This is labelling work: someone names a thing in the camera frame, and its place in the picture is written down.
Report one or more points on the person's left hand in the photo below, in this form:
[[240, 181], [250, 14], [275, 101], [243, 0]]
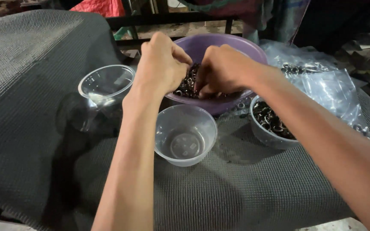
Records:
[[159, 69]]

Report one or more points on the person's right hand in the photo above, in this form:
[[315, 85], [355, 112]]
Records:
[[225, 70]]

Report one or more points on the person's right fingers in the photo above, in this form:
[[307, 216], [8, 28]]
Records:
[[204, 86]]

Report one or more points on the heap of metal rings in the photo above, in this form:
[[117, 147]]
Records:
[[189, 83]]

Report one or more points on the purple plastic basin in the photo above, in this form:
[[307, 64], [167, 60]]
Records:
[[223, 48]]

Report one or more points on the empty clear plastic bowl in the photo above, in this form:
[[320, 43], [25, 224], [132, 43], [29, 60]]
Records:
[[185, 136]]

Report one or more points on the pile of dark metal rings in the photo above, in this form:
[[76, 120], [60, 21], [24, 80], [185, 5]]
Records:
[[270, 120]]

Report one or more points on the clear plastic bowl with rings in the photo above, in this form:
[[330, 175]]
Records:
[[268, 131]]

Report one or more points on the metal rings in bag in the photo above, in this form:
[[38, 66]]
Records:
[[297, 68]]

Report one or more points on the clear plastic cup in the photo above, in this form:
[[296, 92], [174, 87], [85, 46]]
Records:
[[106, 93]]

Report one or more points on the clear plastic bag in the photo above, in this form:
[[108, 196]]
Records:
[[326, 83]]

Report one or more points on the red plastic bag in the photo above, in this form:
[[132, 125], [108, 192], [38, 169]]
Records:
[[100, 7]]

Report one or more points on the grey woven mat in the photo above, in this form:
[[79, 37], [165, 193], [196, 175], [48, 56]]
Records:
[[43, 112]]

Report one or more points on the dark metal bench frame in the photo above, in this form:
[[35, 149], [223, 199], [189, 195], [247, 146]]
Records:
[[172, 19]]

